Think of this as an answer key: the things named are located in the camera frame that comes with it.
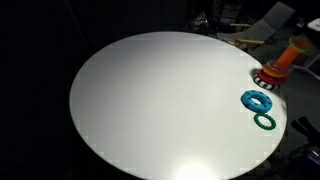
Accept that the blue ring with dark dots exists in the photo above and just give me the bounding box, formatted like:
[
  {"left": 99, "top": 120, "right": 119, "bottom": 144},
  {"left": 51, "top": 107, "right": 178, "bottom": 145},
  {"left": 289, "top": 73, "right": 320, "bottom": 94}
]
[{"left": 240, "top": 88, "right": 274, "bottom": 112}]

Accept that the grey lounge chair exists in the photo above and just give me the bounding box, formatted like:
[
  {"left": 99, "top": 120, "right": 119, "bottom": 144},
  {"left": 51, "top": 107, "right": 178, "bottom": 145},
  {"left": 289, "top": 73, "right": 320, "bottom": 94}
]
[{"left": 215, "top": 1, "right": 296, "bottom": 52}]

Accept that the dark green thin ring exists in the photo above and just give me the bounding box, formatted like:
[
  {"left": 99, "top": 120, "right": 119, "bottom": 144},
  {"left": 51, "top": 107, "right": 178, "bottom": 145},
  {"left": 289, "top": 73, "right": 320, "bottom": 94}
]
[{"left": 252, "top": 112, "right": 278, "bottom": 131}]

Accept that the black clamp tool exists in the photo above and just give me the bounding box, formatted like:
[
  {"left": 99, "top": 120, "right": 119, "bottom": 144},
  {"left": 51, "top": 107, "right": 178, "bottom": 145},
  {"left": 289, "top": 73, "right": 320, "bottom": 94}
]
[{"left": 290, "top": 115, "right": 320, "bottom": 148}]

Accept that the small white round table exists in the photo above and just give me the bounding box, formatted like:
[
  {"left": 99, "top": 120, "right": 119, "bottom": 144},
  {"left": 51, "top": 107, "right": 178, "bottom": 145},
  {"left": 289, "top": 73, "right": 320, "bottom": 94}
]
[{"left": 305, "top": 17, "right": 320, "bottom": 33}]

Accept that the orange post stand striped base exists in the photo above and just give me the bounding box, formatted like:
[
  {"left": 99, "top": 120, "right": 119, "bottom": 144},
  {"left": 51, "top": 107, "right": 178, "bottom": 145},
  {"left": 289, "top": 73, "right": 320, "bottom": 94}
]
[{"left": 252, "top": 39, "right": 308, "bottom": 91}]

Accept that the orange bumpy ring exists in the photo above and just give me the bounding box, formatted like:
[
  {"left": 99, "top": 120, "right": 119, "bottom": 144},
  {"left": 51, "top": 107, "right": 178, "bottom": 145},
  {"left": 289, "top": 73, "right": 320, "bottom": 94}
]
[{"left": 261, "top": 64, "right": 291, "bottom": 79}]

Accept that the clear plastic ring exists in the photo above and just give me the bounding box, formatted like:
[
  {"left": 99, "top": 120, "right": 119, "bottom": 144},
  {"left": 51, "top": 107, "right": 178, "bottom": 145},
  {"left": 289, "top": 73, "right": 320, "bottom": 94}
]
[{"left": 265, "top": 58, "right": 295, "bottom": 73}]

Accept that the purple handled clamp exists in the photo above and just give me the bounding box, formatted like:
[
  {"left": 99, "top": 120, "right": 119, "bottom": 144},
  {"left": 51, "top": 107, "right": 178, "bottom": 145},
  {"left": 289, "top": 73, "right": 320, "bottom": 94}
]
[{"left": 300, "top": 146, "right": 320, "bottom": 160}]

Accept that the red ring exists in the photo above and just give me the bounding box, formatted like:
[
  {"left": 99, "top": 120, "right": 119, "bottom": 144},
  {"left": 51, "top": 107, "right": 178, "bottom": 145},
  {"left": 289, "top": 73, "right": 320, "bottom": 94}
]
[{"left": 257, "top": 68, "right": 288, "bottom": 87}]

